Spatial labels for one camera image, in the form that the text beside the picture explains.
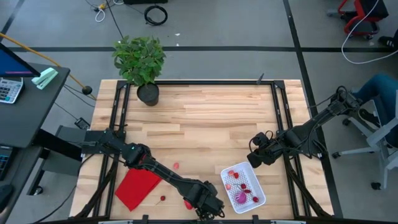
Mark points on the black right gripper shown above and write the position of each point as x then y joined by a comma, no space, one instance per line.
264,149

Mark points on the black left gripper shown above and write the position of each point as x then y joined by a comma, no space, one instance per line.
205,199

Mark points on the red toy strawberry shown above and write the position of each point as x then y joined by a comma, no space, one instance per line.
188,205

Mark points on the pink toy dragon fruit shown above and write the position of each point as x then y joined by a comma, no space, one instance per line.
241,197

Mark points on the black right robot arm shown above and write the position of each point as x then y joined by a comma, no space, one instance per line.
323,115

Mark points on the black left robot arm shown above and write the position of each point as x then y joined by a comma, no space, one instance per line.
161,174

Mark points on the white perforated plastic basket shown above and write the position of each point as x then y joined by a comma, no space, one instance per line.
248,174

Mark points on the red toy cherry with stem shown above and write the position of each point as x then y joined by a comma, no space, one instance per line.
162,198

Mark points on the small pink toy fruit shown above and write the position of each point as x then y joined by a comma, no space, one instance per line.
176,165

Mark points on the red cloth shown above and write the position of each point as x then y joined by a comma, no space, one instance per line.
136,188

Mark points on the grey office chair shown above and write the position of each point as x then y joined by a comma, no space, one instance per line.
377,137

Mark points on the person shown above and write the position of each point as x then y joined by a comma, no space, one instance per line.
382,90
387,42

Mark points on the black power adapter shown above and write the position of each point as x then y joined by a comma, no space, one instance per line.
82,123

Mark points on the green potted plant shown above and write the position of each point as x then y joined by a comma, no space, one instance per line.
140,59

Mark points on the red and black stool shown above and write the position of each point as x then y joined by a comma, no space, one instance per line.
360,15

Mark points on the black office desk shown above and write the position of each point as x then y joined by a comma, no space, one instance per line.
31,109

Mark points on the mint green stapler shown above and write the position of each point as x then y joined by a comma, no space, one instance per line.
45,77

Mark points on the black keyboard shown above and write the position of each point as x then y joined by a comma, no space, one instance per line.
3,161

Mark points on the grey calculator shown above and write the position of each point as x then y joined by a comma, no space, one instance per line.
9,90

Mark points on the computer monitor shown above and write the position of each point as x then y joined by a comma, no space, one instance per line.
12,63

